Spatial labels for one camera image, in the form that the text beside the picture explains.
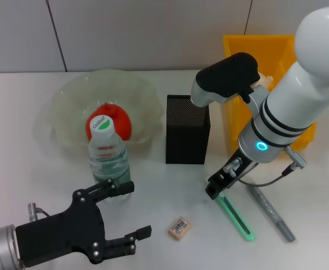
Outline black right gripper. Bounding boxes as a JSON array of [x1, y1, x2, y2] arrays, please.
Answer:
[[205, 148, 259, 201]]

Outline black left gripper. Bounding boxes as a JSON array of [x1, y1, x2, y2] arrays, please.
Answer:
[[15, 178, 153, 268]]

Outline green utility knife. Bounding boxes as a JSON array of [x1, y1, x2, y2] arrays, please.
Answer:
[[205, 181, 255, 242]]

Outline beige eraser with barcode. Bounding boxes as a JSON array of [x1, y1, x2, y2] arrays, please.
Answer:
[[167, 215, 192, 241]]

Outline clear plastic water bottle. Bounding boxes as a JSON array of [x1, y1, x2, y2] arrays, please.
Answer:
[[88, 115, 133, 203]]

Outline red-orange fruit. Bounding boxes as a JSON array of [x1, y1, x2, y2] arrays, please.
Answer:
[[85, 102, 132, 141]]

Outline white paper ball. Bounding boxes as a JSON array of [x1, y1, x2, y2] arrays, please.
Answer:
[[258, 72, 274, 91]]

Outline grey marker pen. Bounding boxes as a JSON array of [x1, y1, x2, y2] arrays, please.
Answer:
[[247, 185, 296, 242]]

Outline black mesh pen holder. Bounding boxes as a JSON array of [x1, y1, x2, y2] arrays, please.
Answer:
[[165, 94, 211, 165]]

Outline green glass fruit plate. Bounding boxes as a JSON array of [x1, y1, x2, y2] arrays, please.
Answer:
[[48, 70, 163, 155]]

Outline yellow plastic bin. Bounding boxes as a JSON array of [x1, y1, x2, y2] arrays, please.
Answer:
[[222, 34, 317, 150]]

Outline right arm cable with connector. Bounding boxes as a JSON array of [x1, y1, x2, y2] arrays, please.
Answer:
[[223, 146, 308, 188]]

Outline arm cable with connector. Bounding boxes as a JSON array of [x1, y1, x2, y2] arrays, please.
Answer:
[[223, 146, 308, 188], [26, 202, 51, 222]]

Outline left arm cable with connector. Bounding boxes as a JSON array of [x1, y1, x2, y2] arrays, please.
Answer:
[[26, 202, 51, 222]]

